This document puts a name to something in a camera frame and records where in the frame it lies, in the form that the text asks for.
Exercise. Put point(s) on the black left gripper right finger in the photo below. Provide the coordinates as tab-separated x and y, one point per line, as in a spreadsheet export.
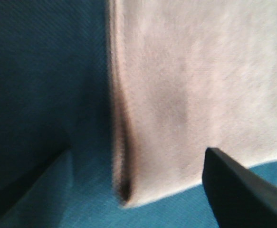
238	197

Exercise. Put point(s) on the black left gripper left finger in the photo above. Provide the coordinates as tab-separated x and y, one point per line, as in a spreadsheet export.
38	199

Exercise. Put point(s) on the brown towel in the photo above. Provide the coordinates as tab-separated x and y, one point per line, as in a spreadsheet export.
187	75

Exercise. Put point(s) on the black table mat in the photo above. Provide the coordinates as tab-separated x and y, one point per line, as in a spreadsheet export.
55	94

